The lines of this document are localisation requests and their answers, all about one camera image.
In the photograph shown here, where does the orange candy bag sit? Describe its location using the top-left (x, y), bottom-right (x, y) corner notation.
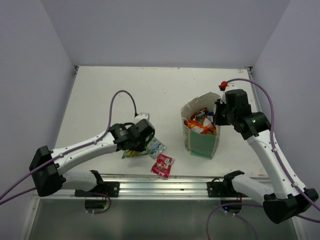
top-left (183, 117), bottom-right (217, 136)

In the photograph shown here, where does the red chips bag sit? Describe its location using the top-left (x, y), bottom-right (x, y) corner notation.
top-left (190, 107), bottom-right (208, 122)

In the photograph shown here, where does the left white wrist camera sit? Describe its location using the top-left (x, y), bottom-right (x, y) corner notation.
top-left (132, 112), bottom-right (150, 124)

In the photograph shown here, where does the green Fox's candy bag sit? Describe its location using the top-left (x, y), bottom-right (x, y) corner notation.
top-left (121, 150), bottom-right (149, 159)

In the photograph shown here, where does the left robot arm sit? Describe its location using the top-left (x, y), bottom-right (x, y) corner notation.
top-left (29, 119), bottom-right (155, 197)

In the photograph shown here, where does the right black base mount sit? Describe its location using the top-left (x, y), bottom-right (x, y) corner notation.
top-left (206, 178), bottom-right (247, 198)

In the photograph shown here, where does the green paper bag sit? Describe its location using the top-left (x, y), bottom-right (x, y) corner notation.
top-left (180, 92), bottom-right (220, 159)

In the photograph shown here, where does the small grey snack packet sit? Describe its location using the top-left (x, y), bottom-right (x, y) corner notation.
top-left (146, 137), bottom-right (167, 160)

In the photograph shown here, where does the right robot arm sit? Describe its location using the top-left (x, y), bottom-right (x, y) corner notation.
top-left (214, 87), bottom-right (319, 224)

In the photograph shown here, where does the aluminium mounting rail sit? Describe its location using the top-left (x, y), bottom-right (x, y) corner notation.
top-left (35, 174), bottom-right (214, 200)

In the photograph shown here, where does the blue snack bag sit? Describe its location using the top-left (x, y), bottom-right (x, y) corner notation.
top-left (206, 111), bottom-right (215, 124)

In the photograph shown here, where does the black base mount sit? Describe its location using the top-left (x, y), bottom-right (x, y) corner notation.
top-left (74, 181), bottom-right (120, 198)
top-left (206, 178), bottom-right (247, 198)

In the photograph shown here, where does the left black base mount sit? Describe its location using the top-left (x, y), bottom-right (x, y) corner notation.
top-left (74, 181), bottom-right (120, 198)

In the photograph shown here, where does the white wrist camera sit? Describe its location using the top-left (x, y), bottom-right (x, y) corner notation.
top-left (132, 112), bottom-right (150, 124)
top-left (218, 81), bottom-right (239, 92)

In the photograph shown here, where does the small pink snack packet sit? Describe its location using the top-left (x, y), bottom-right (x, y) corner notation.
top-left (150, 154), bottom-right (175, 179)

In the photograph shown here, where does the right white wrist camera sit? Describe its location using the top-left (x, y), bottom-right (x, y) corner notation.
top-left (218, 81), bottom-right (239, 92)

